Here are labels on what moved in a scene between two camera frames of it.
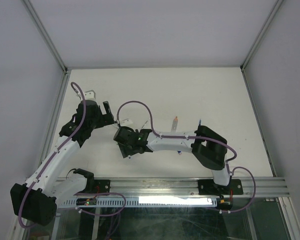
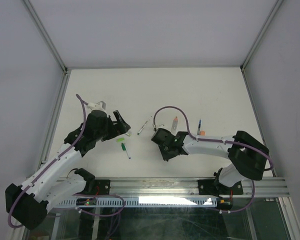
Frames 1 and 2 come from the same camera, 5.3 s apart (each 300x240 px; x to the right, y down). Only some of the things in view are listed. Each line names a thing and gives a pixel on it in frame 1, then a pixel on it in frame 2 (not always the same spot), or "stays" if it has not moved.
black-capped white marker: [146, 122] stays
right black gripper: [126, 151] → [166, 156]
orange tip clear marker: [174, 125] stays
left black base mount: [102, 186] stays
